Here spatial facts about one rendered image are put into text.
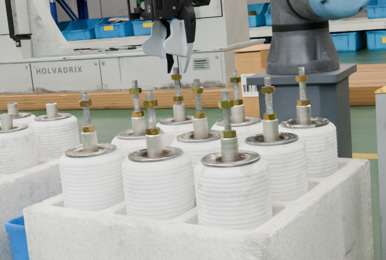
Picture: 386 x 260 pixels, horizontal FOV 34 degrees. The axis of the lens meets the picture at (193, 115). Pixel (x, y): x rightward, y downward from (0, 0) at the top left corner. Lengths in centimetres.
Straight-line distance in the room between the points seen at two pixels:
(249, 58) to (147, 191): 130
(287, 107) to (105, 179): 49
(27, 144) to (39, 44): 250
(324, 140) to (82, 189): 37
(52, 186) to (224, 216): 52
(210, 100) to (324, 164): 195
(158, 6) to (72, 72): 234
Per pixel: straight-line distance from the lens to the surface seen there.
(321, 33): 129
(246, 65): 209
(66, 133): 129
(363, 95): 268
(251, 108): 210
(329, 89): 126
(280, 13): 129
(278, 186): 87
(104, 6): 1087
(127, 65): 318
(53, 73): 345
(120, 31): 632
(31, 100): 347
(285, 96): 127
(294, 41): 127
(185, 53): 108
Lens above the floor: 44
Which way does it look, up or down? 9 degrees down
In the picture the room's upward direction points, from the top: 5 degrees counter-clockwise
